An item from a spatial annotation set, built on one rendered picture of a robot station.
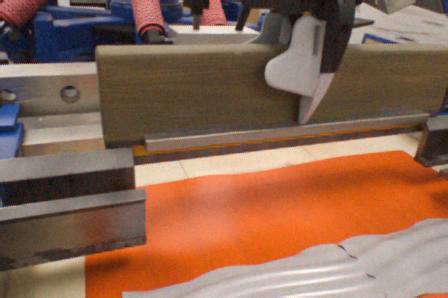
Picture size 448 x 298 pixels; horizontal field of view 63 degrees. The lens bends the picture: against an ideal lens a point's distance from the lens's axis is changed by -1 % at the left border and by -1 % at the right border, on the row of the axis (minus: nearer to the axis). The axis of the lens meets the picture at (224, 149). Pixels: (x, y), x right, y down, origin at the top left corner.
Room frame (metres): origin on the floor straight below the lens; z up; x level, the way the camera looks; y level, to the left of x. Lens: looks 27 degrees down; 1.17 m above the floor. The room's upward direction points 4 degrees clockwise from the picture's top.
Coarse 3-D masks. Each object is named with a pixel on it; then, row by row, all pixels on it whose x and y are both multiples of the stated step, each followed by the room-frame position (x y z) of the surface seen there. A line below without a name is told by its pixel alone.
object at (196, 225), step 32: (160, 192) 0.31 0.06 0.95; (192, 192) 0.31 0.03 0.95; (224, 192) 0.32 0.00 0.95; (256, 192) 0.32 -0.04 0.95; (160, 224) 0.26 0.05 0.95; (192, 224) 0.26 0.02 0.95; (224, 224) 0.27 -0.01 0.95; (256, 224) 0.27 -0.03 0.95; (288, 224) 0.27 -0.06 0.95; (96, 256) 0.21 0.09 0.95; (128, 256) 0.22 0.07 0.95; (160, 256) 0.22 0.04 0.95; (192, 256) 0.22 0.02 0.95; (224, 256) 0.23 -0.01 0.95; (256, 256) 0.23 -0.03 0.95; (288, 256) 0.23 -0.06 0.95; (96, 288) 0.18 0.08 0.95; (128, 288) 0.19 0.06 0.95
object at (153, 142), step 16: (400, 112) 0.36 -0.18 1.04; (416, 112) 0.37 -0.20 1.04; (224, 128) 0.29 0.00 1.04; (240, 128) 0.29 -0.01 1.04; (256, 128) 0.29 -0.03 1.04; (272, 128) 0.30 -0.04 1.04; (288, 128) 0.30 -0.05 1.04; (304, 128) 0.31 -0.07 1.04; (320, 128) 0.31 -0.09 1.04; (336, 128) 0.32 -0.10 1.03; (352, 128) 0.33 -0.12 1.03; (368, 128) 0.34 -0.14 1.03; (144, 144) 0.26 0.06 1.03; (160, 144) 0.26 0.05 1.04; (176, 144) 0.26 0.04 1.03; (192, 144) 0.27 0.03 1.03; (208, 144) 0.27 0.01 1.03
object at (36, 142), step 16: (48, 128) 0.36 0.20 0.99; (64, 128) 0.37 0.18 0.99; (80, 128) 0.37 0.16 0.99; (96, 128) 0.37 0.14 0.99; (32, 144) 0.33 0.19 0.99; (48, 144) 0.33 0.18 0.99; (64, 144) 0.34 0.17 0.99; (80, 144) 0.34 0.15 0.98; (96, 144) 0.35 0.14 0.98; (0, 272) 0.17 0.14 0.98; (0, 288) 0.16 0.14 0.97
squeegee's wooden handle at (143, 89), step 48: (96, 48) 0.27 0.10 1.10; (144, 48) 0.28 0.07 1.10; (192, 48) 0.29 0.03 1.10; (240, 48) 0.30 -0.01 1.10; (384, 48) 0.36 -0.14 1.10; (432, 48) 0.38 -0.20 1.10; (144, 96) 0.27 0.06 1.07; (192, 96) 0.28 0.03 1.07; (240, 96) 0.30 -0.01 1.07; (288, 96) 0.31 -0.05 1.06; (336, 96) 0.33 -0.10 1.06; (384, 96) 0.36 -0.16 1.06; (432, 96) 0.38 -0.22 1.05
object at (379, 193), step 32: (320, 160) 0.40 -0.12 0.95; (352, 160) 0.41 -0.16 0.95; (384, 160) 0.42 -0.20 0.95; (288, 192) 0.33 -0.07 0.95; (320, 192) 0.33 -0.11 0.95; (352, 192) 0.34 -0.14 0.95; (384, 192) 0.34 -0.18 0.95; (416, 192) 0.35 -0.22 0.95; (320, 224) 0.28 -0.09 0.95; (352, 224) 0.28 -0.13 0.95; (384, 224) 0.28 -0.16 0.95; (352, 256) 0.24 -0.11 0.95
